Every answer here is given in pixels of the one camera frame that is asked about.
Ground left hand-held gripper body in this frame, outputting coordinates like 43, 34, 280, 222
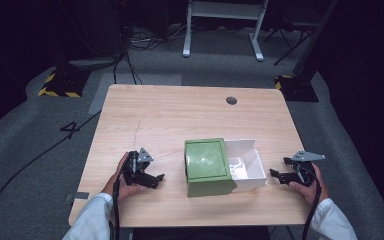
122, 147, 155, 187

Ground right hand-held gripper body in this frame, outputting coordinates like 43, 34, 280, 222
289, 150, 326, 188

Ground white drawer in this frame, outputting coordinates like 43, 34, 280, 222
223, 138, 269, 194

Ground green drawer box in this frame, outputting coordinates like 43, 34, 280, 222
183, 137, 238, 199

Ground person's left hand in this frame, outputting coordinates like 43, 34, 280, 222
101, 151, 148, 203

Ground person's right hand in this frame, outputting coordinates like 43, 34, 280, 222
287, 162, 331, 207

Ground black yellow striped stand base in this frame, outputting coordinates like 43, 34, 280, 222
37, 67, 91, 99
274, 74, 320, 103

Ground dark metal stand pole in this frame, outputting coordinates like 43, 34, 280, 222
292, 0, 340, 78

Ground black folding stand legs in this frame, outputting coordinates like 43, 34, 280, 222
264, 20, 318, 67

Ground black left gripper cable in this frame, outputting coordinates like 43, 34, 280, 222
111, 171, 122, 240

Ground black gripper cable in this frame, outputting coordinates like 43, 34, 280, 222
300, 166, 323, 240
111, 171, 122, 240

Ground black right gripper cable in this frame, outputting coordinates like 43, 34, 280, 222
300, 166, 323, 240

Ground thin black stand cable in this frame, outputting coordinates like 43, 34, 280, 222
112, 51, 144, 86

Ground long black floor cable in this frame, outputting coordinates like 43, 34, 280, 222
0, 109, 103, 240

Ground bundle of floor cables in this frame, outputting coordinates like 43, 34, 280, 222
126, 23, 189, 52

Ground white metal table frame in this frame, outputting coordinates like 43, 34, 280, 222
182, 0, 270, 63

